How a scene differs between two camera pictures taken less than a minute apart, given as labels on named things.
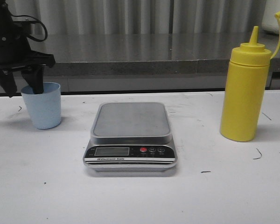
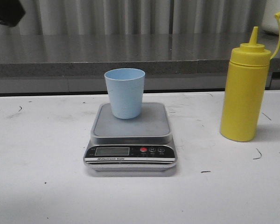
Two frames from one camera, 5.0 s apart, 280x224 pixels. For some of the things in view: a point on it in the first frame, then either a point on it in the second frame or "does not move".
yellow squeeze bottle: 245,88 does not move
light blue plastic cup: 45,108 to 125,86
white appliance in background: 269,23 does not move
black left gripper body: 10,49 to 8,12
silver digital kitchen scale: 130,136 does not move
